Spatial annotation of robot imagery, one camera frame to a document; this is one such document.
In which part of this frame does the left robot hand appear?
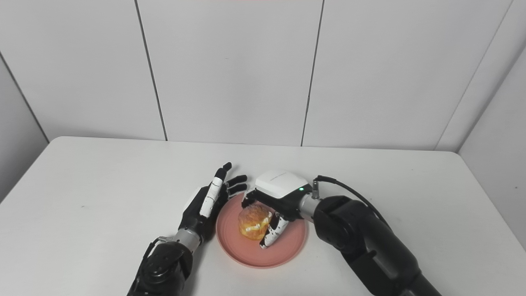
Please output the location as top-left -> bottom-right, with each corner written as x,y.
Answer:
178,162 -> 249,244

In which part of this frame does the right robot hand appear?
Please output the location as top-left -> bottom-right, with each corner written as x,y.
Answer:
241,170 -> 314,250

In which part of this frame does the cream puff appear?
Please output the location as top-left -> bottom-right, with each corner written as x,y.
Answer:
238,203 -> 273,241

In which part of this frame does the pink plate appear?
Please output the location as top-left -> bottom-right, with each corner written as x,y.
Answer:
216,192 -> 308,269

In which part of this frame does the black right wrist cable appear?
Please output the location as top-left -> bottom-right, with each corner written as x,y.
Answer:
311,175 -> 389,226

